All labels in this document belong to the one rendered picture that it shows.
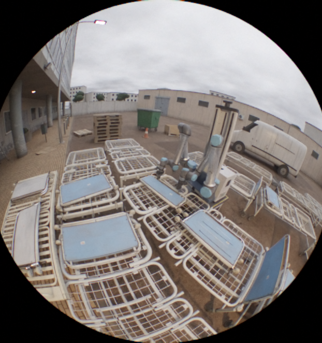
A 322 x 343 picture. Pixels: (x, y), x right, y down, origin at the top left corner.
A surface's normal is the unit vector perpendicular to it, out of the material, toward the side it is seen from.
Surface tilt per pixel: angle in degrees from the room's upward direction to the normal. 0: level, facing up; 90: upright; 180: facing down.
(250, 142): 89
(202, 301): 0
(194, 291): 0
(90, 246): 7
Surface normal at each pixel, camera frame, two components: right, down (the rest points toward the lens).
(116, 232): 0.20, -0.78
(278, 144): -0.69, 0.28
